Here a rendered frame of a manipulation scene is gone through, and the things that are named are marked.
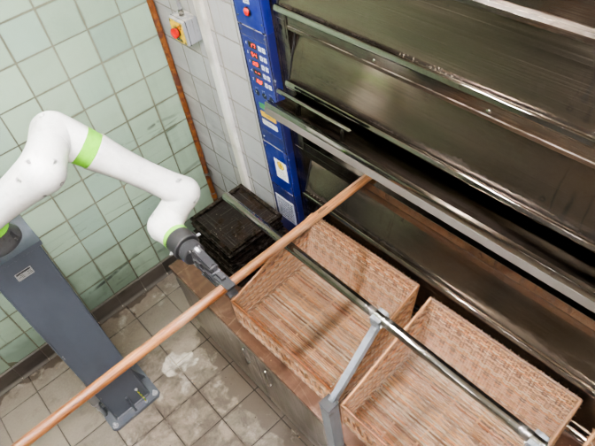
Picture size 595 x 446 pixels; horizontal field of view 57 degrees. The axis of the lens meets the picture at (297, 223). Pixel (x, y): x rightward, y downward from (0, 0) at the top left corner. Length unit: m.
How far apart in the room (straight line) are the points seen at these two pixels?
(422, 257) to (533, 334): 0.42
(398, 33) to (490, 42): 0.24
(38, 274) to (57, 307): 0.19
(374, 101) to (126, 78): 1.32
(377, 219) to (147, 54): 1.29
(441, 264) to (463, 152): 0.50
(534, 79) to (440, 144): 0.35
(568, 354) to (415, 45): 0.97
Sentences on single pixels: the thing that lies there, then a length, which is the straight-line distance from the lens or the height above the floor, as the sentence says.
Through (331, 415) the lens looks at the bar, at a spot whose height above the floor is 0.92.
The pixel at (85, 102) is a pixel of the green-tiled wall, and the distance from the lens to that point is 2.55.
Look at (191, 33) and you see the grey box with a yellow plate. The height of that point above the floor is 1.46.
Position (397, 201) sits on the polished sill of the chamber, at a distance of 1.80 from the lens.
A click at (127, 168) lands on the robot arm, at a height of 1.44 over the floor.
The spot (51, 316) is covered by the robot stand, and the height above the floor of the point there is 0.86.
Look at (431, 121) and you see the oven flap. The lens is 1.51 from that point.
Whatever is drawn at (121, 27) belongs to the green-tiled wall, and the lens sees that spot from 2.52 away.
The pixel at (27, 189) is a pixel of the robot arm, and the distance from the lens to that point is 1.56.
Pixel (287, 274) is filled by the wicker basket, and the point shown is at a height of 0.62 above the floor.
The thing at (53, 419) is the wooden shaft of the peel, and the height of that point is 1.20.
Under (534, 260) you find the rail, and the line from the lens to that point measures 1.35.
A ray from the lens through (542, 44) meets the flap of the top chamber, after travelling 1.25.
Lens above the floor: 2.47
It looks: 48 degrees down
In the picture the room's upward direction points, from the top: 10 degrees counter-clockwise
